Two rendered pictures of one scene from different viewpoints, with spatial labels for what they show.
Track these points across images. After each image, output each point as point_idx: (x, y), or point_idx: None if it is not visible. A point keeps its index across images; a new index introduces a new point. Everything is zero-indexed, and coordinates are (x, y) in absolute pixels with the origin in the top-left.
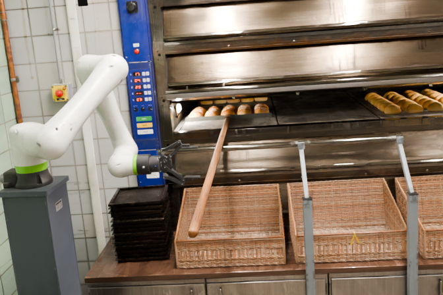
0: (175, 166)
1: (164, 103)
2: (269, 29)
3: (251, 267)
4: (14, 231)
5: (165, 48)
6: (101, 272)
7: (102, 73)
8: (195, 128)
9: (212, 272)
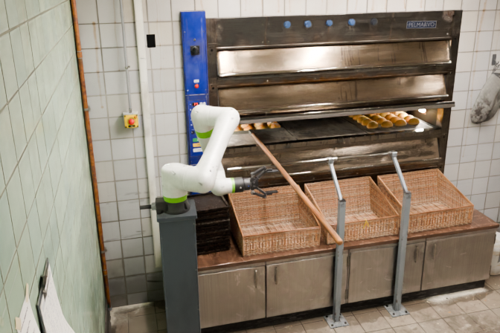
0: None
1: None
2: (300, 70)
3: (296, 250)
4: (166, 245)
5: (217, 82)
6: None
7: (228, 124)
8: (234, 144)
9: (271, 256)
